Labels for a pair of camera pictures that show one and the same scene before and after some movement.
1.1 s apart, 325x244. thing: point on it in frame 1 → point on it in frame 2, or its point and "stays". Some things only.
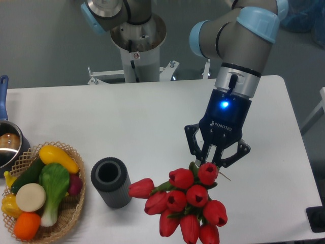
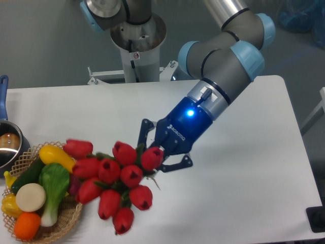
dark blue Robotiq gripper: (223, 124) → (178, 132)
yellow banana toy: (9, 179) stays
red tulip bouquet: (184, 200) → (116, 181)
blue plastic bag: (306, 16) stays
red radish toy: (75, 184) stays
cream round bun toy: (30, 197) stays
